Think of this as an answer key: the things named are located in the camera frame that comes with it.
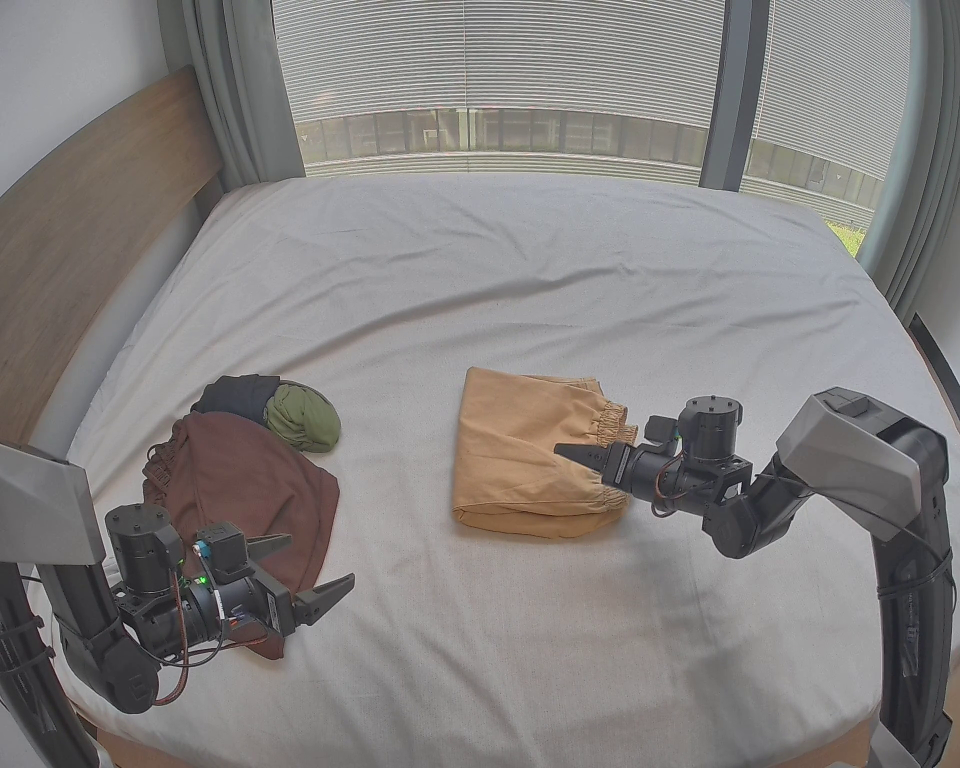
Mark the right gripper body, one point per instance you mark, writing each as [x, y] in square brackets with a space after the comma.
[637, 471]

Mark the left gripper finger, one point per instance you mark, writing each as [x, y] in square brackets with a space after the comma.
[315, 600]
[262, 547]

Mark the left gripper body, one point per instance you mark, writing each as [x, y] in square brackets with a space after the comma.
[247, 611]

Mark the tan shorts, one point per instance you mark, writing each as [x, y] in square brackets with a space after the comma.
[517, 450]

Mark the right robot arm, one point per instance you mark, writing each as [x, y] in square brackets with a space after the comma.
[855, 450]

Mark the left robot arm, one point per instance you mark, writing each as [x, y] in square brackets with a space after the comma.
[45, 510]

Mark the bed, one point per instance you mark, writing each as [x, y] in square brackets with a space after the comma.
[525, 285]

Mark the brown garment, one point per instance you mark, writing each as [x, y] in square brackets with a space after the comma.
[247, 480]

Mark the green garment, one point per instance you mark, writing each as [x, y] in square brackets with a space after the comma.
[304, 420]

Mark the black garment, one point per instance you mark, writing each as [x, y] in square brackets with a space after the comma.
[232, 394]

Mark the window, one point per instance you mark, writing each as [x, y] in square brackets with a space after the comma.
[525, 90]

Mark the grey-green curtain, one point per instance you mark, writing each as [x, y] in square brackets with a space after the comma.
[926, 165]
[240, 90]

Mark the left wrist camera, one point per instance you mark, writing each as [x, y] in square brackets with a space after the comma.
[221, 551]

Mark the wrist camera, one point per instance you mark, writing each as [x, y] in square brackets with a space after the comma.
[221, 551]
[660, 431]

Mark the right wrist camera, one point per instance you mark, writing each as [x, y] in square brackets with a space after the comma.
[660, 431]

